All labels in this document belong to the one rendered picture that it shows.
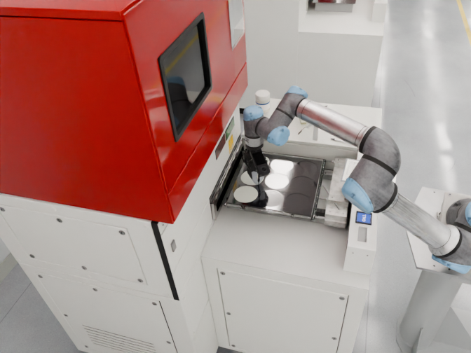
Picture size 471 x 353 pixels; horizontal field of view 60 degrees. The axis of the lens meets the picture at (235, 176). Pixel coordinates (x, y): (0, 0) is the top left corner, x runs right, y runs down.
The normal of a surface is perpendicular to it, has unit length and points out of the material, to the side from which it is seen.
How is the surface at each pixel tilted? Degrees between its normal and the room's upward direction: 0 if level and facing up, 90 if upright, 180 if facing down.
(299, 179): 0
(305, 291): 90
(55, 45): 90
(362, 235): 0
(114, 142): 90
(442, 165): 0
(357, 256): 90
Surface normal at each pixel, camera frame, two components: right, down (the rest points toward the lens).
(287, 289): -0.28, 0.65
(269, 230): -0.07, -0.75
